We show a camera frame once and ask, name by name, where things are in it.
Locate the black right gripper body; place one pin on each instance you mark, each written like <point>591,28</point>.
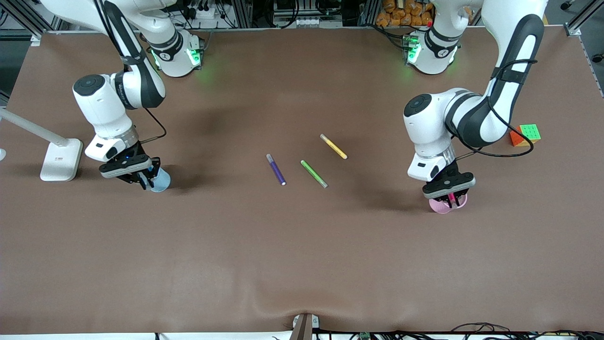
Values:
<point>138,150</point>

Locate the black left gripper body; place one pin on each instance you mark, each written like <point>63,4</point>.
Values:
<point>452,168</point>

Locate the pink marker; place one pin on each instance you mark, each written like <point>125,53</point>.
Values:
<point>451,198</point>

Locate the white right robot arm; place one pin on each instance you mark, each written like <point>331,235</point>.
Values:
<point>101,106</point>

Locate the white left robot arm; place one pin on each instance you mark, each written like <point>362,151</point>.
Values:
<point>427,127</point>

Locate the pink mesh cup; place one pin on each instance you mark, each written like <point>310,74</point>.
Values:
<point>441,208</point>

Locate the blue mesh cup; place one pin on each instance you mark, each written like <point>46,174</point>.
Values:
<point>163,182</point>

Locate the white desk lamp stand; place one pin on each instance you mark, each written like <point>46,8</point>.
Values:
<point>61,163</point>

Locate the colourful puzzle cube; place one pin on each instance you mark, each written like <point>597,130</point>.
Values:
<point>528,133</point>

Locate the yellow marker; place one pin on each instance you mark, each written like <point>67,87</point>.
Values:
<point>333,147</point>

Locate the purple marker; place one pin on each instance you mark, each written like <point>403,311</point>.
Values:
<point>276,170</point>

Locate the green marker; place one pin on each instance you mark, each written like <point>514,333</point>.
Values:
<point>314,174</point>

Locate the white power strip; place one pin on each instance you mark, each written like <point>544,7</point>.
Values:
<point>205,13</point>

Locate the orange bagged items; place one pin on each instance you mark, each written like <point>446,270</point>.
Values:
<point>401,16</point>

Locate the black round knob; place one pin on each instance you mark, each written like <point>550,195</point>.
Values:
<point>597,57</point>

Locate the white terminal strip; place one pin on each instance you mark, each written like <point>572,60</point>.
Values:
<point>304,21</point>

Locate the white corner bracket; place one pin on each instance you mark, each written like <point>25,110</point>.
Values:
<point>35,40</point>

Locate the aluminium frame bar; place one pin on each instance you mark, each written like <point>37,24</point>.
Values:
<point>28,19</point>

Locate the metal table clamp bracket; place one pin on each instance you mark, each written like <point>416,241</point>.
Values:
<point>302,328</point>

